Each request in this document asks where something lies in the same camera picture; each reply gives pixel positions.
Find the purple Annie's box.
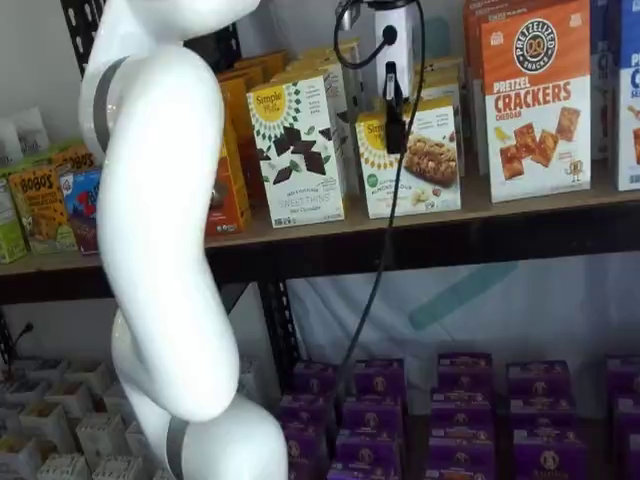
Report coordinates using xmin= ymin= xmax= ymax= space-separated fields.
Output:
xmin=512 ymin=432 xmax=590 ymax=480
xmin=508 ymin=397 xmax=582 ymax=437
xmin=352 ymin=356 xmax=407 ymax=400
xmin=618 ymin=434 xmax=640 ymax=480
xmin=426 ymin=434 xmax=497 ymax=480
xmin=277 ymin=393 xmax=335 ymax=437
xmin=436 ymin=351 xmax=495 ymax=397
xmin=603 ymin=353 xmax=640 ymax=397
xmin=333 ymin=429 xmax=402 ymax=470
xmin=611 ymin=394 xmax=640 ymax=437
xmin=291 ymin=358 xmax=340 ymax=397
xmin=429 ymin=392 xmax=497 ymax=437
xmin=341 ymin=397 xmax=405 ymax=437
xmin=283 ymin=424 xmax=330 ymax=480
xmin=324 ymin=462 xmax=402 ymax=480
xmin=505 ymin=358 xmax=573 ymax=402

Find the small plain white carton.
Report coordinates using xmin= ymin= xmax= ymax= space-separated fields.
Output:
xmin=13 ymin=106 xmax=52 ymax=157
xmin=0 ymin=118 xmax=25 ymax=165

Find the teal tape strip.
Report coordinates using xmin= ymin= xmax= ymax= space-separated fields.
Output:
xmin=407 ymin=258 xmax=521 ymax=331

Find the white Simple Mills bar box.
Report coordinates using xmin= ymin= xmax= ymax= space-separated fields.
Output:
xmin=354 ymin=96 xmax=463 ymax=220
xmin=413 ymin=56 xmax=467 ymax=177

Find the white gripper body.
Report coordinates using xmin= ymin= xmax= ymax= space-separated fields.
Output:
xmin=373 ymin=4 xmax=417 ymax=99

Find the thin black cable loop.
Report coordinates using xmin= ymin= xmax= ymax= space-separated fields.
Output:
xmin=332 ymin=0 xmax=397 ymax=70

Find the yellow Bobo's box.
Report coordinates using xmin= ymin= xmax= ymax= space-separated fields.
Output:
xmin=8 ymin=166 xmax=77 ymax=255
xmin=49 ymin=148 xmax=97 ymax=172

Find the orange Pretzel Crackers box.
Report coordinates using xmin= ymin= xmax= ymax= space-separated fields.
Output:
xmin=479 ymin=0 xmax=593 ymax=205
xmin=461 ymin=0 xmax=502 ymax=177

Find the thick black cable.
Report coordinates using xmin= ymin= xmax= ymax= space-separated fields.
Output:
xmin=332 ymin=0 xmax=428 ymax=407

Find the wooden shelf board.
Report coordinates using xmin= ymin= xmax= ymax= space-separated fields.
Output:
xmin=203 ymin=186 xmax=640 ymax=250
xmin=0 ymin=248 xmax=105 ymax=277

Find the blue and white box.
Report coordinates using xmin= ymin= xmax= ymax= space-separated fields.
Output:
xmin=616 ymin=0 xmax=640 ymax=193

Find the black metal shelving rack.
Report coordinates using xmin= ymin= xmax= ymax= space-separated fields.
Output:
xmin=0 ymin=0 xmax=119 ymax=369
xmin=198 ymin=22 xmax=640 ymax=404

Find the black power plug cable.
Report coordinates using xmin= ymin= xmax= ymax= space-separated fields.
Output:
xmin=6 ymin=321 xmax=37 ymax=362

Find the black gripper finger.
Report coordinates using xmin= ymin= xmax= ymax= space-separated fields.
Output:
xmin=380 ymin=61 xmax=406 ymax=155

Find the white patterned carton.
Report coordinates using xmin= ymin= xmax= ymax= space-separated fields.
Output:
xmin=0 ymin=381 xmax=50 ymax=417
xmin=91 ymin=456 xmax=145 ymax=480
xmin=73 ymin=411 xmax=132 ymax=462
xmin=0 ymin=433 xmax=42 ymax=480
xmin=63 ymin=358 xmax=112 ymax=397
xmin=18 ymin=399 xmax=77 ymax=452
xmin=11 ymin=356 xmax=70 ymax=387
xmin=36 ymin=451 xmax=92 ymax=480

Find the Simple Mills Sweet Thins box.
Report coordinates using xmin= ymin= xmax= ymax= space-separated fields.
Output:
xmin=245 ymin=73 xmax=347 ymax=230
xmin=279 ymin=42 xmax=362 ymax=197

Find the green Bobo's box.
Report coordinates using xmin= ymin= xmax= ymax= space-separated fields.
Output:
xmin=0 ymin=173 xmax=30 ymax=265

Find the orange Revival cracker box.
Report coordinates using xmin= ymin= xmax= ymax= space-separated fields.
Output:
xmin=218 ymin=63 xmax=267 ymax=151
xmin=213 ymin=74 xmax=252 ymax=237
xmin=233 ymin=48 xmax=292 ymax=84

